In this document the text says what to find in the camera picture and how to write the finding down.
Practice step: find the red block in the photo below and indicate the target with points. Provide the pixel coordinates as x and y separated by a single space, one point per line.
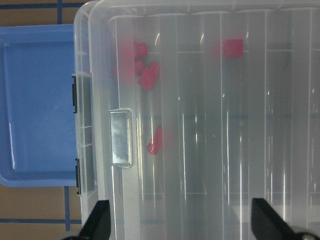
149 76
134 49
155 144
233 48
128 70

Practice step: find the blue plastic tray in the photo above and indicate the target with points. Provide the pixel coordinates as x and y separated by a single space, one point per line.
37 123

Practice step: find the red block tilted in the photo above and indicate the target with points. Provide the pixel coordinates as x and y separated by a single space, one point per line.
149 76

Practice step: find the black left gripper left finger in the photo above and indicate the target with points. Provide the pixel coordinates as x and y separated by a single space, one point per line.
98 224

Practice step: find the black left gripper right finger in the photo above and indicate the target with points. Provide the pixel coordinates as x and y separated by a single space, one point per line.
266 224

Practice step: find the clear plastic box lid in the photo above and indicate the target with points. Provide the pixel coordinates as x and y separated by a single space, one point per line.
233 129

